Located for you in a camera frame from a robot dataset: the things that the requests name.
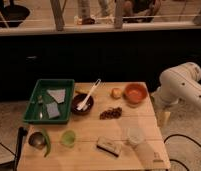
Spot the black cable on floor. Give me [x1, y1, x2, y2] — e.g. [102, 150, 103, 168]
[163, 133, 201, 171]

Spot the small yellow apple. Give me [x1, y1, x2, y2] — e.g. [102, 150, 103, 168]
[111, 88, 122, 99]

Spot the brown chalkboard eraser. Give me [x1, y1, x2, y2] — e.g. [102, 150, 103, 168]
[96, 137, 121, 157]

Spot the green plastic cup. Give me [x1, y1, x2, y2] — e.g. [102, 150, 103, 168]
[61, 130, 76, 148]

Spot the metal spoon in tray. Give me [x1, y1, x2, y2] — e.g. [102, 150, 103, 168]
[38, 95, 43, 119]

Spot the green pea pod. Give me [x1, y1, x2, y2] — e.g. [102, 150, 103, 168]
[41, 129, 51, 157]

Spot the green plastic tray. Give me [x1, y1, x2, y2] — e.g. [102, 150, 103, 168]
[23, 79, 75, 124]

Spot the grey sponge square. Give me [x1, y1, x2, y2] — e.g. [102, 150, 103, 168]
[46, 102, 60, 119]

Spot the orange bowl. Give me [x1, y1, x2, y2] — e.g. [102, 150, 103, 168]
[124, 83, 147, 105]

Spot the white plastic spoon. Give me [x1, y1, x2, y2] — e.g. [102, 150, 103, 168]
[77, 79, 101, 111]

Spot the clear plastic cup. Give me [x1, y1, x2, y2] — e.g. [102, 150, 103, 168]
[127, 127, 145, 146]

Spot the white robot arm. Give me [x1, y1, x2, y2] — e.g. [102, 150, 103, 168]
[152, 62, 201, 127]

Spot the dark brown bowl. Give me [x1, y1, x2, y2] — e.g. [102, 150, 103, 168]
[71, 93, 95, 116]

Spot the grey cloth triangle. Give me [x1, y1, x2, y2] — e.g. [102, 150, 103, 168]
[47, 89, 66, 104]

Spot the dark grape bunch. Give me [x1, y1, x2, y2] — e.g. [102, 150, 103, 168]
[99, 107, 122, 120]

